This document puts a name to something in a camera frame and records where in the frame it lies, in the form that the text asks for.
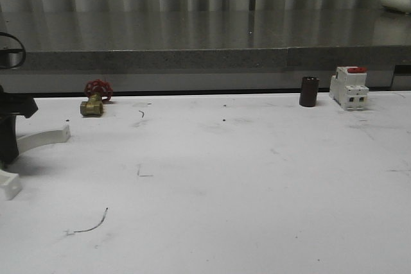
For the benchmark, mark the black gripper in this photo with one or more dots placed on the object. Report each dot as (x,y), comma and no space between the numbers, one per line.
(13,105)

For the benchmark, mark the white half pipe clamp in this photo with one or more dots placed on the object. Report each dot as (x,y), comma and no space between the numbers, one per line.
(11,182)

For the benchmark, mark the grey stone countertop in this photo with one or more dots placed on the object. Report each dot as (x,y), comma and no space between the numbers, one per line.
(129,42)

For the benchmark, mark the dark brown cylindrical coupling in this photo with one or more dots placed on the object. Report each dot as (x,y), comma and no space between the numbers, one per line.
(309,90)

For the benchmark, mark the brass valve red handle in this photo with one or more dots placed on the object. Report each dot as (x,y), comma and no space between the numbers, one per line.
(98,93)

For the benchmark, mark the white circuit breaker red switch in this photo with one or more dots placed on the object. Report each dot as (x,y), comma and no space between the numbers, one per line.
(348,89)

